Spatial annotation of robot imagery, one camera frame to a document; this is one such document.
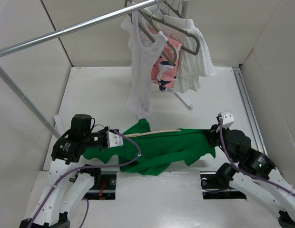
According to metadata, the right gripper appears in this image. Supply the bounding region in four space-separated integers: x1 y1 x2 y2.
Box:
204 122 238 162

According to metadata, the wooden hanger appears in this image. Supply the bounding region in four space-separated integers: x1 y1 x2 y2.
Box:
124 129 181 138

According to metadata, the green t shirt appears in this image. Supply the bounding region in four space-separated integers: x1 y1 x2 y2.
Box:
84 119 216 176

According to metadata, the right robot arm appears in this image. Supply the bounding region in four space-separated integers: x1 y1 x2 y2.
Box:
203 123 295 228

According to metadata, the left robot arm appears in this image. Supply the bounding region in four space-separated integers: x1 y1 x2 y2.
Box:
20 114 123 228

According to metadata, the grey hanger front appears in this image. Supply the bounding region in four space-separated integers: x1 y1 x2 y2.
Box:
123 0 178 65

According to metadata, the white rack foot right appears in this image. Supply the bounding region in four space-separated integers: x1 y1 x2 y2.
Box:
174 92 194 110

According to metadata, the white tank top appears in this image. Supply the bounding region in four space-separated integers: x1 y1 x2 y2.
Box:
121 11 168 119

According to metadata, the white pleated skirt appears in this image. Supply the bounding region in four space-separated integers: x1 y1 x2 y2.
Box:
155 16 216 93

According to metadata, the pink patterned garment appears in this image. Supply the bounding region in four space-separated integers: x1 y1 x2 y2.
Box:
143 29 182 93

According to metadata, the silver rack left pole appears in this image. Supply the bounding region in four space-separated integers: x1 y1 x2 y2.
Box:
0 65 61 139

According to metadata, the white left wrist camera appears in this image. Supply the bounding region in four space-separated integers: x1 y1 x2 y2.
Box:
107 131 123 148

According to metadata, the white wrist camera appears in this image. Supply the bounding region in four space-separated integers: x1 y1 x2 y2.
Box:
107 131 123 148
216 110 235 128

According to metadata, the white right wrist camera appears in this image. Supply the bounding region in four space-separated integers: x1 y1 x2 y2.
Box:
216 110 235 128

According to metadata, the aluminium rail right edge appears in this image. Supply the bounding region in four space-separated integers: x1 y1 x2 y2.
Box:
232 67 268 155

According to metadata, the silver clothes rack rail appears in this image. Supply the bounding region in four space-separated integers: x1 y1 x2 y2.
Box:
0 0 162 58

